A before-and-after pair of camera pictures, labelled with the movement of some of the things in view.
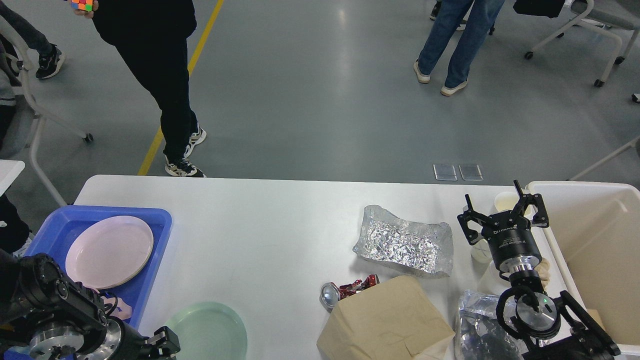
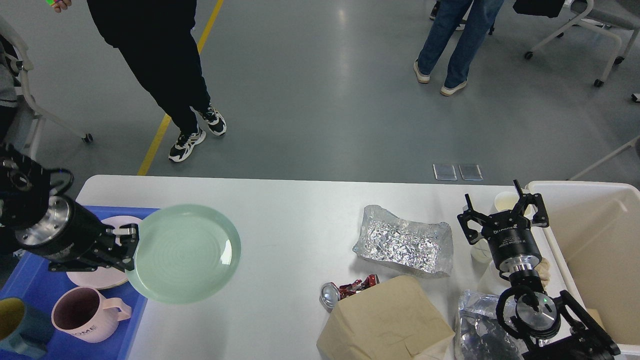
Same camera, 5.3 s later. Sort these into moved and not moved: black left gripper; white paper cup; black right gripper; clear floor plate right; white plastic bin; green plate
Moved: black left gripper; green plate
Not moved: clear floor plate right; black right gripper; white plastic bin; white paper cup
